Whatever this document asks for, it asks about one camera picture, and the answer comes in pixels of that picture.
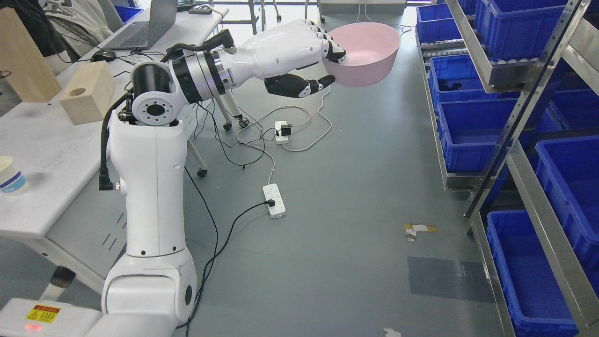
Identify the small wooden block with hole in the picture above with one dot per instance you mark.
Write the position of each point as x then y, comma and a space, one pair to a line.
87, 96

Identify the steel shelf rack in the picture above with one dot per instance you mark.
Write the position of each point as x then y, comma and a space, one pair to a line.
513, 107

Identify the black computer mouse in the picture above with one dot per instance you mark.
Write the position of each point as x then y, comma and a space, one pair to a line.
103, 55

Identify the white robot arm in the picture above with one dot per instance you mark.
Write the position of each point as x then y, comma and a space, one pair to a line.
152, 289

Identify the white power strip near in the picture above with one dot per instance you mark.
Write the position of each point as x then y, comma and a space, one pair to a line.
276, 206

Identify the silver laptop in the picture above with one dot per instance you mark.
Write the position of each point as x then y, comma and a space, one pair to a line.
143, 34

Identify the white power strip far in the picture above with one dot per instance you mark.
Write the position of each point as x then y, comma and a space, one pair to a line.
282, 132

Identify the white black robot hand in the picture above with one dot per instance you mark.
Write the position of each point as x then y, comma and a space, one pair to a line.
272, 55

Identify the tall wooden block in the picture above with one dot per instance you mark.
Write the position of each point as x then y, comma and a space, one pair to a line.
31, 77

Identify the white table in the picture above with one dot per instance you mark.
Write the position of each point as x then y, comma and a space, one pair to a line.
62, 216

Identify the pink bowl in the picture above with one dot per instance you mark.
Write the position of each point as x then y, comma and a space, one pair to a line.
371, 49

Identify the white power strip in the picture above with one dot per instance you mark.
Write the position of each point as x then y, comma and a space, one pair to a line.
276, 206
282, 132

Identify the white paper cup blue band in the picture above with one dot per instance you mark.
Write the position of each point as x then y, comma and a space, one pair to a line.
12, 180

